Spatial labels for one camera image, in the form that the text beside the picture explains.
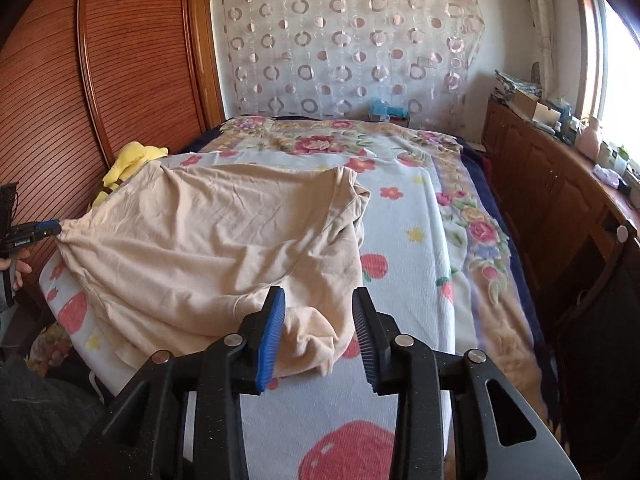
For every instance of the white strawberry print sheet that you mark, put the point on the white strawberry print sheet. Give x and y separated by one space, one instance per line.
400 240

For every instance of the yellow plush toy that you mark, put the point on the yellow plush toy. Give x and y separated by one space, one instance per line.
132 160

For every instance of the white jar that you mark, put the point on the white jar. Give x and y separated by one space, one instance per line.
608 155

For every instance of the blue plastic package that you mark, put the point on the blue plastic package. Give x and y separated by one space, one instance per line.
387 110

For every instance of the bundled patterned window curtain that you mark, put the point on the bundled patterned window curtain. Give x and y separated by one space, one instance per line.
542 10

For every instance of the beige printed T-shirt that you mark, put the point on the beige printed T-shirt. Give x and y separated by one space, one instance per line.
200 240

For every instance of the low wooden cabinet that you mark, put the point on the low wooden cabinet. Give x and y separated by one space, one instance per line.
530 170

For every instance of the dark oval object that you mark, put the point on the dark oval object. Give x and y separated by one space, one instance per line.
535 72

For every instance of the patterned floral bedspread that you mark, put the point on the patterned floral bedspread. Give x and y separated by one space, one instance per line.
50 347

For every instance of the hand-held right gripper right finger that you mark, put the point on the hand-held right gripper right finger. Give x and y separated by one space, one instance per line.
365 340

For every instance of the sheer circle-patterned curtain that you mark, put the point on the sheer circle-patterned curtain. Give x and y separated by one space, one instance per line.
350 35

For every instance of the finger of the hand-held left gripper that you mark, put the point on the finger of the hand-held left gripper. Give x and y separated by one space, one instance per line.
49 225
44 234

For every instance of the wooden slatted wardrobe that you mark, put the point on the wooden slatted wardrobe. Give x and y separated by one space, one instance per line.
125 60

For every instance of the small green-capped bottle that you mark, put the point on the small green-capped bottle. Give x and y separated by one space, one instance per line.
623 162

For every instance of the wooden framed window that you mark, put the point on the wooden framed window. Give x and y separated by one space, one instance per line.
620 60

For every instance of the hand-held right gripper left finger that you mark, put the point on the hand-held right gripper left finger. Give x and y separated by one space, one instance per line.
270 340

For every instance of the clear blue plastic bag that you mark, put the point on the clear blue plastic bag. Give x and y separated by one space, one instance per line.
560 112

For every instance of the floral blanket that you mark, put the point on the floral blanket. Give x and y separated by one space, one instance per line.
320 140

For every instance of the small black box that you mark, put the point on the small black box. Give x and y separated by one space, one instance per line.
625 186

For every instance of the person's left hand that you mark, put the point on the person's left hand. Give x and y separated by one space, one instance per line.
22 266

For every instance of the white crumpled bag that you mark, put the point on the white crumpled bag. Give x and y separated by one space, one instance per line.
606 176

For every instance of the dark chair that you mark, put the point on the dark chair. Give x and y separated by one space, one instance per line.
600 335

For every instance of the person's dark grey clothing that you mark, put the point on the person's dark grey clothing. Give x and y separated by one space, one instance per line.
45 410

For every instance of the cardboard box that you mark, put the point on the cardboard box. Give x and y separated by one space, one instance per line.
530 110

